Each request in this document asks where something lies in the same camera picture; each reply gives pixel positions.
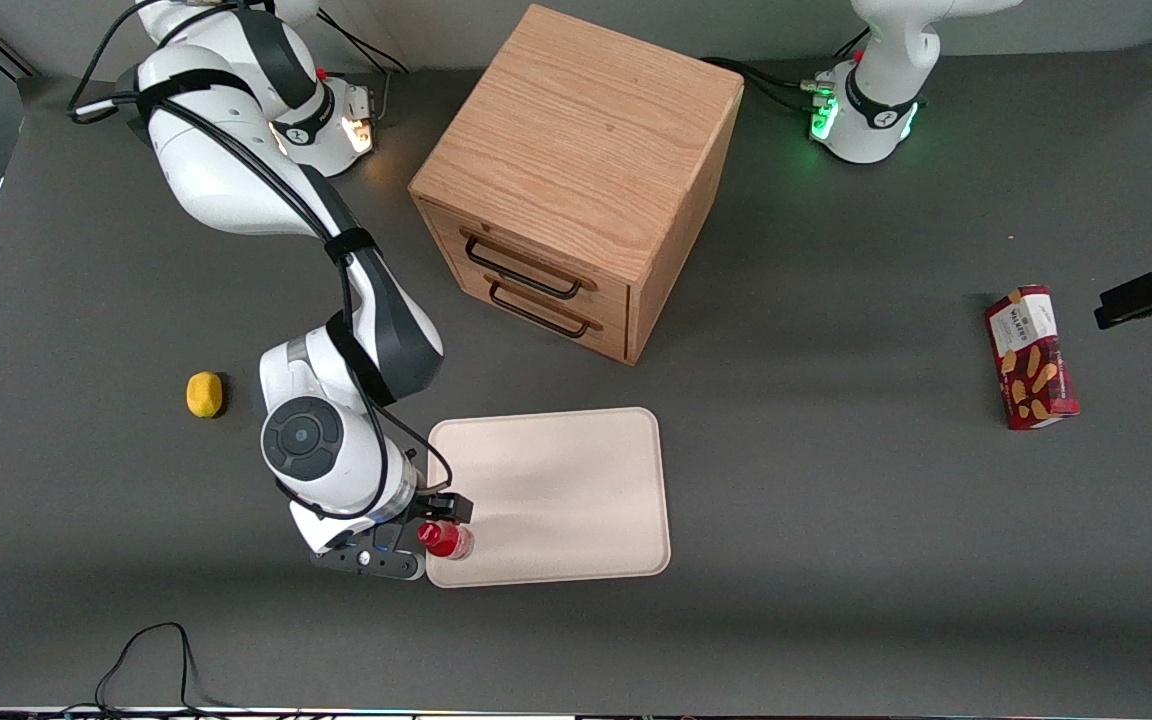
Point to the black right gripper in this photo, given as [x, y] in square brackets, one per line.
[443, 507]

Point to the red coke bottle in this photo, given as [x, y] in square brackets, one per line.
[444, 540]

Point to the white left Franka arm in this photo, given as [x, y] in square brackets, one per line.
[881, 90]

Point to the beige plastic tray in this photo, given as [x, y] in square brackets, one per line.
[566, 490]

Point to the red shortbread cookie box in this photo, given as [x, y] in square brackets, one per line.
[1033, 360]

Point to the wooden drawer front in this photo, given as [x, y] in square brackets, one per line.
[466, 288]
[446, 235]

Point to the yellow lemon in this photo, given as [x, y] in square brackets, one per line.
[204, 394]

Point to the wooden drawer cabinet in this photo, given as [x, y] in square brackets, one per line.
[576, 130]

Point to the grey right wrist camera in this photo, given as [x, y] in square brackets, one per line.
[366, 562]

